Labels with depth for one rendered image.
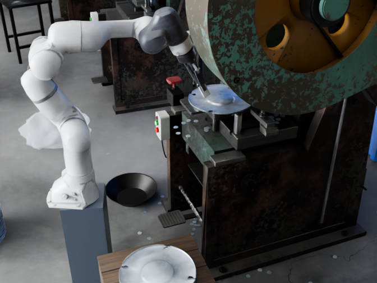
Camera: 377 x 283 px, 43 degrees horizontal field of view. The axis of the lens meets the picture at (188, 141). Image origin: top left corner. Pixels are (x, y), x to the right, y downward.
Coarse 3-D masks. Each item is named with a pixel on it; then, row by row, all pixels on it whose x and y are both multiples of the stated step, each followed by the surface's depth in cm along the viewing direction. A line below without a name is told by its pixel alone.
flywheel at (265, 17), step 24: (264, 0) 154; (288, 0) 157; (312, 0) 148; (336, 0) 148; (360, 0) 168; (264, 24) 158; (288, 24) 162; (312, 24) 166; (360, 24) 173; (264, 48) 163; (288, 48) 167; (312, 48) 171
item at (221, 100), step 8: (208, 88) 225; (216, 88) 225; (224, 88) 225; (192, 96) 218; (200, 96) 218; (208, 96) 217; (216, 96) 217; (224, 96) 217; (232, 96) 217; (192, 104) 211; (200, 104) 211; (208, 104) 211; (216, 104) 211; (224, 104) 210; (232, 104) 211; (240, 104) 211; (208, 112) 205; (216, 112) 205; (224, 112) 205; (232, 112) 204
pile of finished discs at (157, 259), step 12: (132, 252) 189; (144, 252) 190; (156, 252) 190; (168, 252) 190; (180, 252) 190; (132, 264) 184; (144, 264) 184; (156, 264) 184; (168, 264) 184; (180, 264) 184; (192, 264) 185; (120, 276) 179; (132, 276) 179; (144, 276) 179; (156, 276) 179; (168, 276) 179; (180, 276) 179; (192, 276) 179
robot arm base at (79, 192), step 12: (60, 180) 203; (72, 180) 198; (84, 180) 199; (60, 192) 200; (72, 192) 200; (84, 192) 200; (96, 192) 207; (48, 204) 203; (60, 204) 202; (72, 204) 202; (84, 204) 202
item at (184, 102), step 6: (180, 102) 215; (186, 102) 213; (186, 108) 209; (192, 108) 208; (192, 114) 206; (210, 114) 216; (216, 114) 213; (228, 114) 215; (210, 120) 218; (216, 120) 214; (210, 126) 217; (216, 126) 216
